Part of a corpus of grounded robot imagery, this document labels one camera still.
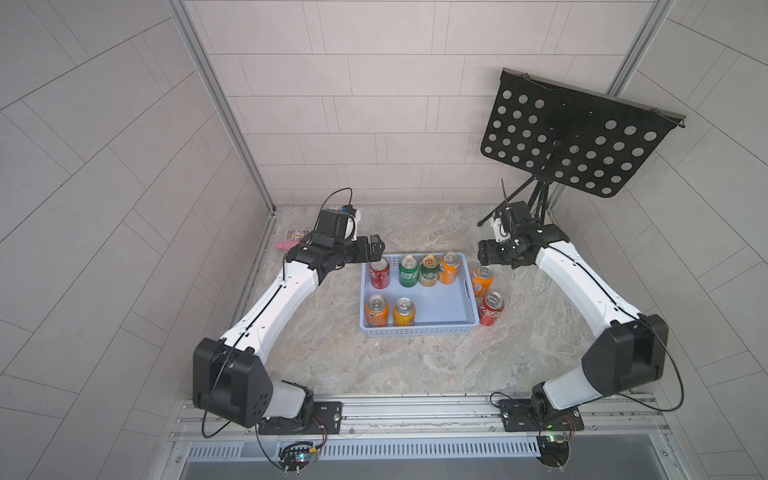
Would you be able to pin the orange fanta can back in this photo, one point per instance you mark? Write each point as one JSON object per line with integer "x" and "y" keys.
{"x": 448, "y": 267}

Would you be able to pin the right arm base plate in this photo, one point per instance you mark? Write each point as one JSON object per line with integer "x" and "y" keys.
{"x": 519, "y": 415}

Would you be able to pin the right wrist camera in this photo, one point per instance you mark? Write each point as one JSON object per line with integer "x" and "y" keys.
{"x": 509, "y": 220}

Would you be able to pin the aluminium rail frame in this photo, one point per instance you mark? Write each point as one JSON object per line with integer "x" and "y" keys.
{"x": 399, "y": 427}

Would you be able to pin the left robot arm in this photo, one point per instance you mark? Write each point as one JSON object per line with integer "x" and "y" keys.
{"x": 230, "y": 379}

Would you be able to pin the circuit board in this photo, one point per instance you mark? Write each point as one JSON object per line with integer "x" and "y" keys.
{"x": 554, "y": 452}
{"x": 295, "y": 457}

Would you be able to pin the orange fanta can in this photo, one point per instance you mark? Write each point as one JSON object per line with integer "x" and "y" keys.
{"x": 482, "y": 278}
{"x": 448, "y": 267}
{"x": 377, "y": 311}

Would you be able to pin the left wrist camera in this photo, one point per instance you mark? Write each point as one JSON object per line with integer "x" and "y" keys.
{"x": 338, "y": 224}

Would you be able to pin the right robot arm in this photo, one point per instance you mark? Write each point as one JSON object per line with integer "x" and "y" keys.
{"x": 629, "y": 348}

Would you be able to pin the dark green gold-top can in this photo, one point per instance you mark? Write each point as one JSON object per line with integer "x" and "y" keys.
{"x": 429, "y": 270}

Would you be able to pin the right circuit board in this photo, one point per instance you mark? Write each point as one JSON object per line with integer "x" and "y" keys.
{"x": 554, "y": 452}

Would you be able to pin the light blue plastic basket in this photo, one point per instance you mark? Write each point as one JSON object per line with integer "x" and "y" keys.
{"x": 441, "y": 309}

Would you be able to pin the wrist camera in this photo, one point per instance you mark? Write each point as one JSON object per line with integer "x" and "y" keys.
{"x": 338, "y": 224}
{"x": 509, "y": 220}

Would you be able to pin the red cola can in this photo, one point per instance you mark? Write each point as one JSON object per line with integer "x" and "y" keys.
{"x": 490, "y": 308}
{"x": 379, "y": 274}

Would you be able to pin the pink cylindrical tube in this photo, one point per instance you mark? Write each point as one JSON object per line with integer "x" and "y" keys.
{"x": 285, "y": 245}

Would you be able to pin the black perforated music stand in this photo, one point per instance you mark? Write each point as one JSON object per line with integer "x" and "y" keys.
{"x": 562, "y": 135}

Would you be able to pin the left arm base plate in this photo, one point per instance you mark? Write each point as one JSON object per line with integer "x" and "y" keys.
{"x": 312, "y": 420}

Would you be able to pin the green sprite can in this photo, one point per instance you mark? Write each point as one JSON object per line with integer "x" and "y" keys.
{"x": 409, "y": 271}

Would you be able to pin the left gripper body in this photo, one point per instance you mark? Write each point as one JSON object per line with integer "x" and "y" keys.
{"x": 349, "y": 251}

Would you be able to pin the red cola can back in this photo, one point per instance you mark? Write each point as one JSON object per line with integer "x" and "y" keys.
{"x": 379, "y": 274}

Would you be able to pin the left circuit board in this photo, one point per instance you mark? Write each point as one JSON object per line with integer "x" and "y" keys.
{"x": 295, "y": 457}

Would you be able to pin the yellow orange schweppes can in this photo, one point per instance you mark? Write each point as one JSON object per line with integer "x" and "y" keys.
{"x": 404, "y": 313}

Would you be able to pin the small printed card packet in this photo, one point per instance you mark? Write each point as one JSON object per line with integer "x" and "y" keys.
{"x": 296, "y": 234}

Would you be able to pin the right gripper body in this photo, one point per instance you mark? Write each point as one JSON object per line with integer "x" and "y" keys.
{"x": 507, "y": 252}

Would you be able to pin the red cola can front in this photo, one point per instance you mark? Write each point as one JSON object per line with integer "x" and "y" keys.
{"x": 490, "y": 308}

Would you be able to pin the orange fanta can front left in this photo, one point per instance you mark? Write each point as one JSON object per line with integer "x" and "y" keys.
{"x": 377, "y": 311}

